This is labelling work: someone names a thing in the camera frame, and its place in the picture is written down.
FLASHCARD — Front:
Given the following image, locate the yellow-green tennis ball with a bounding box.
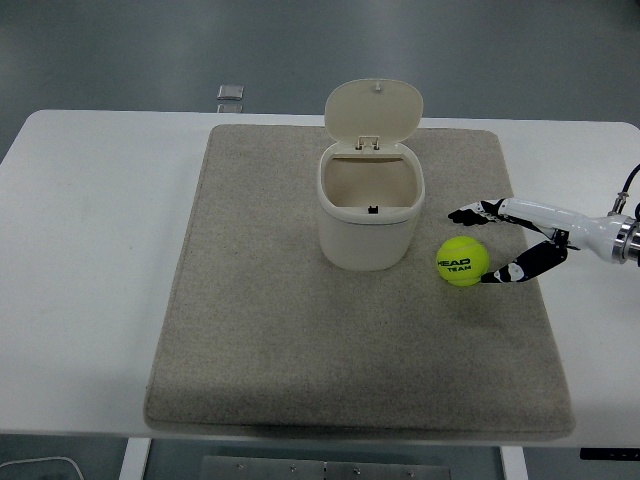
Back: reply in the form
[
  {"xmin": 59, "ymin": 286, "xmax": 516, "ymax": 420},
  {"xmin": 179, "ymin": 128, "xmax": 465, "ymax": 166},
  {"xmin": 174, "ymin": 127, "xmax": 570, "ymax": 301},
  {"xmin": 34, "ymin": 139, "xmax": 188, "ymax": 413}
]
[{"xmin": 435, "ymin": 235, "xmax": 491, "ymax": 287}]

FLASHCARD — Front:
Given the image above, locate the cream lidded bin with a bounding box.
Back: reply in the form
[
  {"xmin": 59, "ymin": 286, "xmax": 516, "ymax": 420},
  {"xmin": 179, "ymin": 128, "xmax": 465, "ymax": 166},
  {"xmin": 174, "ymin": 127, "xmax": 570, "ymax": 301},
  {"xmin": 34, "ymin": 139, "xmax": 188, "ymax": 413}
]
[{"xmin": 315, "ymin": 77, "xmax": 426, "ymax": 273}]

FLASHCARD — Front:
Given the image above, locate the grey metal plate with screws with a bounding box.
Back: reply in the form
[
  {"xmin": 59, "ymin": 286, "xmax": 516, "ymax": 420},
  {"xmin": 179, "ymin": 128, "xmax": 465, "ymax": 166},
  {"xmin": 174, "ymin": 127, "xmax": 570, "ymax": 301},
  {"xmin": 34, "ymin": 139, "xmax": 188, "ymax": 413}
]
[{"xmin": 199, "ymin": 454, "xmax": 451, "ymax": 480}]

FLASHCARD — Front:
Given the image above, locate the white cable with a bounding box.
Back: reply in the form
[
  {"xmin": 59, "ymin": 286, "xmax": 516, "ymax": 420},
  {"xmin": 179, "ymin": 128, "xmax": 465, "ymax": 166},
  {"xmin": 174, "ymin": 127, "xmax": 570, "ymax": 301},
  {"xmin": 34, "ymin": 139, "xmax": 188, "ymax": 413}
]
[{"xmin": 0, "ymin": 454, "xmax": 84, "ymax": 480}]

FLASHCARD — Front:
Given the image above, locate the beige felt mat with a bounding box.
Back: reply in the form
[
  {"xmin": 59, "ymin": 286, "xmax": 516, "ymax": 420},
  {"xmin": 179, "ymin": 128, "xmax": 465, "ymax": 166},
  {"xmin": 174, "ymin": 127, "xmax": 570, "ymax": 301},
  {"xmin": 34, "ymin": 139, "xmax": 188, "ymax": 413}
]
[{"xmin": 143, "ymin": 123, "xmax": 578, "ymax": 442}]

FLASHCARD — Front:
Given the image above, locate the white table leg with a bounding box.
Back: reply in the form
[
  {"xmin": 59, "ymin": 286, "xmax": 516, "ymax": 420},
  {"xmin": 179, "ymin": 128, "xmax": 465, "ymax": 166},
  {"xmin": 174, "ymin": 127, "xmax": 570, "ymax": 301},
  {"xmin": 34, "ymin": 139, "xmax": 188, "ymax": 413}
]
[
  {"xmin": 121, "ymin": 437, "xmax": 151, "ymax": 480},
  {"xmin": 499, "ymin": 446, "xmax": 526, "ymax": 480}
]

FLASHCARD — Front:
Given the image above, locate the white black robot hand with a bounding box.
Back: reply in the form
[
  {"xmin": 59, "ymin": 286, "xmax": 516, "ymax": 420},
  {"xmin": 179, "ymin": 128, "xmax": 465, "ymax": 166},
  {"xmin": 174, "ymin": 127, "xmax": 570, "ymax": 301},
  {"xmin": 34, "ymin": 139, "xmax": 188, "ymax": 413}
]
[{"xmin": 448, "ymin": 197, "xmax": 622, "ymax": 286}]

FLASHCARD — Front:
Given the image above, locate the black table control panel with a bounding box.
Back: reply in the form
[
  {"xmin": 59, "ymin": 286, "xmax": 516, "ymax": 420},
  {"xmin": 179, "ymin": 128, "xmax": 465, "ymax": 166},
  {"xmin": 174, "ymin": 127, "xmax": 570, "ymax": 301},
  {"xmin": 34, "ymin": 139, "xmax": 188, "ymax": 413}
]
[{"xmin": 579, "ymin": 448, "xmax": 640, "ymax": 460}]

